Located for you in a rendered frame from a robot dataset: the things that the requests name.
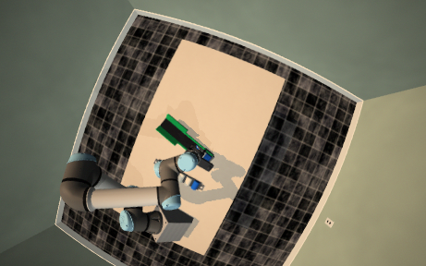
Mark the cream plastic bar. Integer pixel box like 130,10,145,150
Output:
184,176,193,187
178,173,185,183

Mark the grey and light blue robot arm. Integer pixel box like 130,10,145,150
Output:
60,151,214,235

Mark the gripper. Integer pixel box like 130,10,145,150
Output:
184,144,206,157

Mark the grey metal tab with hex screw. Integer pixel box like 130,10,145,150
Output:
154,159,204,190

